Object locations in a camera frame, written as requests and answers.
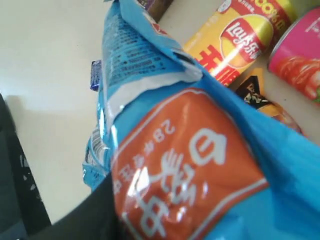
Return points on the dark purple drink carton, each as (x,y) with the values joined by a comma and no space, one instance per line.
(156,8)

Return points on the orange instant noodle packet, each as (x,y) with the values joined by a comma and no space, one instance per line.
(251,89)

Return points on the blue white milk carton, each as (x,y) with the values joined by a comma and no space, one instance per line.
(95,75)

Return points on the pink Lays chip can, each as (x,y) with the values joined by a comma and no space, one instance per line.
(296,56)

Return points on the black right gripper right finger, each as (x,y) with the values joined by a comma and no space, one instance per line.
(94,219)

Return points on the yellow Lays chip can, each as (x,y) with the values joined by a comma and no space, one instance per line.
(238,32)

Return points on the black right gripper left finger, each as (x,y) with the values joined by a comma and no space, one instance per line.
(22,211)

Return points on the blue instant noodle packet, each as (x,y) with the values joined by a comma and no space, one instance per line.
(188,159)

